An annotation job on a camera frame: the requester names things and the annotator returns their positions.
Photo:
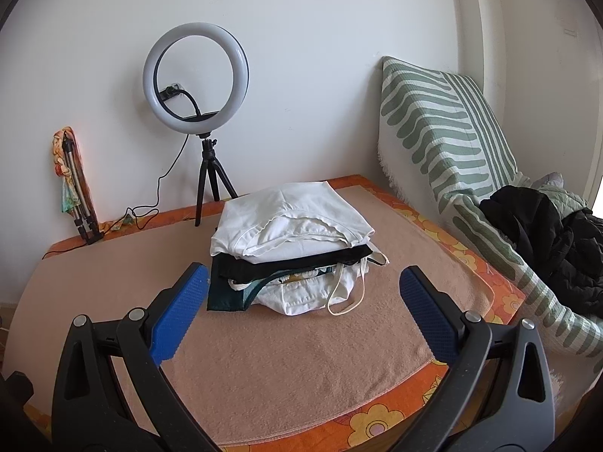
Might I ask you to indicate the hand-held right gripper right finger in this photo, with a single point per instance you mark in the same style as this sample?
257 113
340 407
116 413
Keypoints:
428 320

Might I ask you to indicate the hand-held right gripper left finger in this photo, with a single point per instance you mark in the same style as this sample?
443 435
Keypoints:
176 320

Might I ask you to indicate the white t-shirt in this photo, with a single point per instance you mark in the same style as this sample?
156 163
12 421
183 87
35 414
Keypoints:
292 216

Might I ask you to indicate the dark green garment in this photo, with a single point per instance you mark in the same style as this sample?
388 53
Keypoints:
226 296

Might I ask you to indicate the orange floral bed sheet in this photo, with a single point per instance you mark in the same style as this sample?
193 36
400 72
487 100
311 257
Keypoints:
499 292

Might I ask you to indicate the small colourful floral cloth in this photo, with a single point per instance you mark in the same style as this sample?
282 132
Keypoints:
125 222

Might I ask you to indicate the beige blanket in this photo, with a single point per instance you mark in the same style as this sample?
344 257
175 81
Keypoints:
282 362

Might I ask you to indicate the silver folded tripod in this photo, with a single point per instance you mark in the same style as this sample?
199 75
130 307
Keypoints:
89 233

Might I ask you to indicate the black jacket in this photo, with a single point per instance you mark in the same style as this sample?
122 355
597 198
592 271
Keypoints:
541 235

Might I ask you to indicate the colourful knotted scarf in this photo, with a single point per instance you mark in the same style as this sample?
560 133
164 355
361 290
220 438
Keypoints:
66 193

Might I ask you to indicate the pale green quilted garment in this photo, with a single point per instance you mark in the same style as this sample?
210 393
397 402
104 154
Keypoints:
570 197

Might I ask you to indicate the green striped white blanket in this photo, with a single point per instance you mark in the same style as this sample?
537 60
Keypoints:
424 127

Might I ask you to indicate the wall socket with plug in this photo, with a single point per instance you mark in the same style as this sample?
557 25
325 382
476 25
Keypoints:
169 92

